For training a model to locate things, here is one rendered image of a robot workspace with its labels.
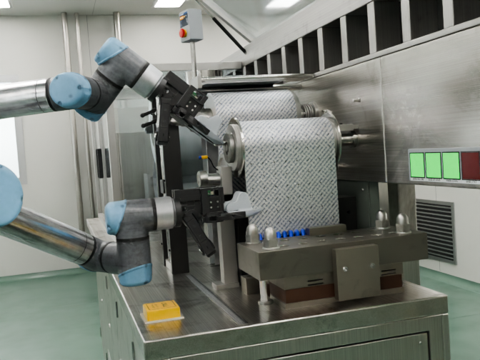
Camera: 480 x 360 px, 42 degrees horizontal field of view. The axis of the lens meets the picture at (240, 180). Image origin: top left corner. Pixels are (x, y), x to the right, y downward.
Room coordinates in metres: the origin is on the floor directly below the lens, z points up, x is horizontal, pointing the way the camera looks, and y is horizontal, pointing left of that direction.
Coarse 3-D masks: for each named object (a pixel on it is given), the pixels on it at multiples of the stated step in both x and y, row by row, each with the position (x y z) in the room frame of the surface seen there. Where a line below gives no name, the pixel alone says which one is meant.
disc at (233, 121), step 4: (232, 120) 1.53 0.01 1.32; (236, 120) 1.50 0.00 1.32; (236, 124) 1.49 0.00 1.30; (240, 124) 1.48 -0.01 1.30; (240, 128) 1.47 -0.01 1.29; (240, 132) 1.47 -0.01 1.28; (240, 136) 1.47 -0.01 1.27; (240, 140) 1.47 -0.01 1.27; (244, 144) 1.46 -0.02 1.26; (244, 148) 1.46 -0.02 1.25; (244, 152) 1.46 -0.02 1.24; (244, 156) 1.46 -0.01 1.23; (244, 160) 1.47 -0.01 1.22; (240, 164) 1.49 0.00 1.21; (240, 168) 1.49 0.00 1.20; (232, 172) 1.56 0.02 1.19; (236, 172) 1.52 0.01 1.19; (240, 172) 1.49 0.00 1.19; (236, 176) 1.52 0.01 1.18
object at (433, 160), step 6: (426, 156) 1.29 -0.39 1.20; (432, 156) 1.27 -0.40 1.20; (438, 156) 1.25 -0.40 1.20; (426, 162) 1.29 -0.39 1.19; (432, 162) 1.27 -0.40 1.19; (438, 162) 1.25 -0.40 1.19; (426, 168) 1.29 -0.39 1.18; (432, 168) 1.27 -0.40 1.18; (438, 168) 1.25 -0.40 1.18; (432, 174) 1.27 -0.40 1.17; (438, 174) 1.25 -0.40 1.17
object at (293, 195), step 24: (264, 168) 1.48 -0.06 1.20; (288, 168) 1.50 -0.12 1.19; (312, 168) 1.52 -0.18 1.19; (264, 192) 1.48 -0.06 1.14; (288, 192) 1.50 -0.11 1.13; (312, 192) 1.51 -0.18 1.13; (336, 192) 1.53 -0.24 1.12; (264, 216) 1.48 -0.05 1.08; (288, 216) 1.50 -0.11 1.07; (312, 216) 1.51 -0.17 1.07; (336, 216) 1.53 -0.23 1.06
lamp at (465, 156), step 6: (462, 156) 1.18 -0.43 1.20; (468, 156) 1.16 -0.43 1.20; (474, 156) 1.14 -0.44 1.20; (462, 162) 1.18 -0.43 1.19; (468, 162) 1.16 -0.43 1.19; (474, 162) 1.14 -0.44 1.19; (462, 168) 1.18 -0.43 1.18; (468, 168) 1.16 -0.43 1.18; (474, 168) 1.14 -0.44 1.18; (468, 174) 1.16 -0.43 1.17; (474, 174) 1.14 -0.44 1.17
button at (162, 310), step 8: (144, 304) 1.32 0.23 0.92; (152, 304) 1.32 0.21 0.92; (160, 304) 1.31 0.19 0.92; (168, 304) 1.31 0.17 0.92; (176, 304) 1.30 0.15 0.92; (144, 312) 1.30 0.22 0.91; (152, 312) 1.27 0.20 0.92; (160, 312) 1.27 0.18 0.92; (168, 312) 1.28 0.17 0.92; (176, 312) 1.28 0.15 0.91; (152, 320) 1.27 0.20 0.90
